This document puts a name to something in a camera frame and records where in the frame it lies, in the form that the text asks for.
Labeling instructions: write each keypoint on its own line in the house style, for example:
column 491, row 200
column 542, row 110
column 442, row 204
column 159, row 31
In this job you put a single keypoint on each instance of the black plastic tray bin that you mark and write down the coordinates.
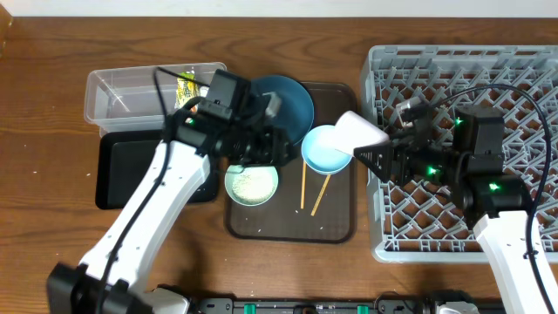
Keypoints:
column 124, row 158

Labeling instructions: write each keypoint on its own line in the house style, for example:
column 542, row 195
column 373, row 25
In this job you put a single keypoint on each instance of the wooden chopstick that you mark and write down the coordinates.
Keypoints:
column 303, row 185
column 320, row 195

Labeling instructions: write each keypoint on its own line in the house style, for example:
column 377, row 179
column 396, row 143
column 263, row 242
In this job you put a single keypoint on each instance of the clear plastic waste bin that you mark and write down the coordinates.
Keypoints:
column 125, row 99

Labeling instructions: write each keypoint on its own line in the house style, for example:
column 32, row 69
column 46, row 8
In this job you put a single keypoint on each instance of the right wooden chopstick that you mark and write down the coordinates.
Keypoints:
column 320, row 195

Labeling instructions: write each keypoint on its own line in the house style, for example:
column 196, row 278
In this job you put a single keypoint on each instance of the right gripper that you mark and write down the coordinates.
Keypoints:
column 402, row 152

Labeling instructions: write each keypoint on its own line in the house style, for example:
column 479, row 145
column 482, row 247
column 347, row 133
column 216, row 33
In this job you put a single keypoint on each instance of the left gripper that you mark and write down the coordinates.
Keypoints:
column 268, row 153

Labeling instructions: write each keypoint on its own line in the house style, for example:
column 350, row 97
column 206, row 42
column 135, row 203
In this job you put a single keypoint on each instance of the white pink cup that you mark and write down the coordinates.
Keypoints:
column 352, row 131

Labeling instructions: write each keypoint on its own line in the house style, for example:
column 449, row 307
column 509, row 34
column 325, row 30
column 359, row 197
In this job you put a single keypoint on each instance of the dark brown serving tray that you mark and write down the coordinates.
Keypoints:
column 281, row 219

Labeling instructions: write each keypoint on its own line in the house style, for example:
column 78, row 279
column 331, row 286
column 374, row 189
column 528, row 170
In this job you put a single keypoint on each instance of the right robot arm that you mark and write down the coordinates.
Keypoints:
column 497, row 206

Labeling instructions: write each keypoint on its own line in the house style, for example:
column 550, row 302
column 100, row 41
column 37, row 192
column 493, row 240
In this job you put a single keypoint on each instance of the dark blue plate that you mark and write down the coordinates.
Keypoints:
column 297, row 111

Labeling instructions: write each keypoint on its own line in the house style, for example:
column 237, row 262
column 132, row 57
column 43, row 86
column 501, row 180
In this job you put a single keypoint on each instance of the mint bowl with rice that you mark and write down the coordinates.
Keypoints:
column 251, row 186

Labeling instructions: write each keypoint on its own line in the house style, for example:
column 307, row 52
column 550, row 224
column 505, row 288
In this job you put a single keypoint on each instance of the light blue bowl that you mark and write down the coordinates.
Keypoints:
column 319, row 153

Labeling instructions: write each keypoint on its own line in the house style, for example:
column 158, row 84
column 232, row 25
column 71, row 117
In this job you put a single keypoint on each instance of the left wooden chopstick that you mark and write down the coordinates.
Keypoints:
column 303, row 185

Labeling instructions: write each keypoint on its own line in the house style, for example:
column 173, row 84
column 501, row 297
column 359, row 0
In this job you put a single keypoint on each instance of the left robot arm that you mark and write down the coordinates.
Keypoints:
column 111, row 277

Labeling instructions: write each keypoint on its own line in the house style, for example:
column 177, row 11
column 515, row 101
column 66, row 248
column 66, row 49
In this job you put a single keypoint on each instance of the yellow green snack wrapper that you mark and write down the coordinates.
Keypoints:
column 186, row 89

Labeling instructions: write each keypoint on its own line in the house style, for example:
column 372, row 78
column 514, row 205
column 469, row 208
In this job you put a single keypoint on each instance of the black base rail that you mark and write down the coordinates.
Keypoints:
column 381, row 305

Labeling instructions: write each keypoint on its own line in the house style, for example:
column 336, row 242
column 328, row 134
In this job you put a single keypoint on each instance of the grey dishwasher rack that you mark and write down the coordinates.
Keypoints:
column 415, row 223

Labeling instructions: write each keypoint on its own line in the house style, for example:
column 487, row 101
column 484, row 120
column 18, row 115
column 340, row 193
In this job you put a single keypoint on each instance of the white tissue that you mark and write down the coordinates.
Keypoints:
column 203, row 91

